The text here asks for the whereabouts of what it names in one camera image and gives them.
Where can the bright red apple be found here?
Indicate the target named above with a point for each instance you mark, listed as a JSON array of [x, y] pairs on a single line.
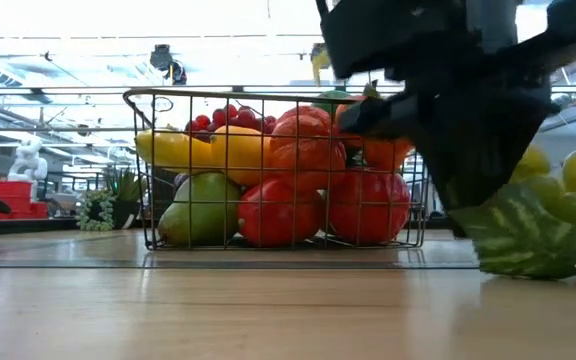
[[368, 207]]

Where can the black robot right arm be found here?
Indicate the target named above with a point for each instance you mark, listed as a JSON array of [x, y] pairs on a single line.
[[568, 30]]

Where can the succulent plant black pot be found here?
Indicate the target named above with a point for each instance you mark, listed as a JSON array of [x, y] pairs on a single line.
[[118, 200]]

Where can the yellow mango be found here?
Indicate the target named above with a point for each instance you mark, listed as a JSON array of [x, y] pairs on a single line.
[[240, 152]]

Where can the red crate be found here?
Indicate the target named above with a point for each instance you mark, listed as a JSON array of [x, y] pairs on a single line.
[[13, 197]]

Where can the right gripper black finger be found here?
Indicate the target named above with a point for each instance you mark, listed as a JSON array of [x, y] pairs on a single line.
[[478, 145], [383, 117]]

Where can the bright green pear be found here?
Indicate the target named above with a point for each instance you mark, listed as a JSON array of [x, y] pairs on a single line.
[[203, 210]]

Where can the red-orange lobed fruit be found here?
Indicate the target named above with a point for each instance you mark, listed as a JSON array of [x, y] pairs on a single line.
[[308, 150]]

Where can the large green lime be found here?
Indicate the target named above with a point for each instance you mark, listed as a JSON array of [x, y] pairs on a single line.
[[332, 97]]

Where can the green grape bunch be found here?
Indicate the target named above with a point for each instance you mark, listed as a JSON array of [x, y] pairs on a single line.
[[568, 200]]

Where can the white humanoid figure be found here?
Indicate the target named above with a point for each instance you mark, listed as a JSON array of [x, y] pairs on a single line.
[[29, 160]]

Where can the orange tangerine cluster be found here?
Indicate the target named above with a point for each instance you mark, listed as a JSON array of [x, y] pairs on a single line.
[[385, 152]]

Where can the yellow banana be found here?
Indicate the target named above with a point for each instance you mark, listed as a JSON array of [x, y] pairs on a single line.
[[173, 150]]

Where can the small black ceiling device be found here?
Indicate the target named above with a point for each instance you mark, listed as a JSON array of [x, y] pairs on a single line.
[[178, 74]]

